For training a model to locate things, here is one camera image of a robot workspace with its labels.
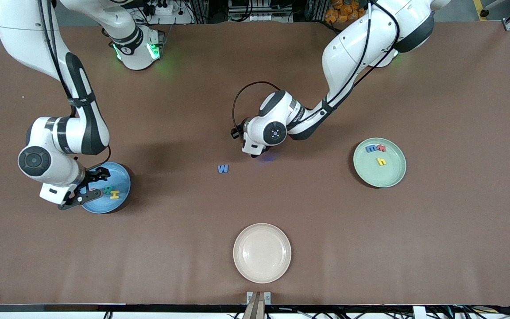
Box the white power strip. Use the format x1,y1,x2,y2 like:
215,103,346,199
148,1,176,15

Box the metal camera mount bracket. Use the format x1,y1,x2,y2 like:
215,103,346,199
246,291,271,319

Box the orange snack bags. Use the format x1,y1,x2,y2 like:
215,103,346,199
325,0,368,23

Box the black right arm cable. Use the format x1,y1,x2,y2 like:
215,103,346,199
38,0,112,168

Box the brown table cover sheet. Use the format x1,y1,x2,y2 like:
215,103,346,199
0,21,510,306

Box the green plate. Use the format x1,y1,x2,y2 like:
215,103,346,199
353,138,407,188

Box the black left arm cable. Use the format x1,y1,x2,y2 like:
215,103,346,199
232,0,401,133

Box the blue plate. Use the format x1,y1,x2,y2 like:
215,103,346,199
79,162,131,214

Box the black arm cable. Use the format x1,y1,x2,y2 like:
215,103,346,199
38,0,112,168
232,0,401,133

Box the beige plate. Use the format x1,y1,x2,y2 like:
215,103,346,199
233,223,292,284

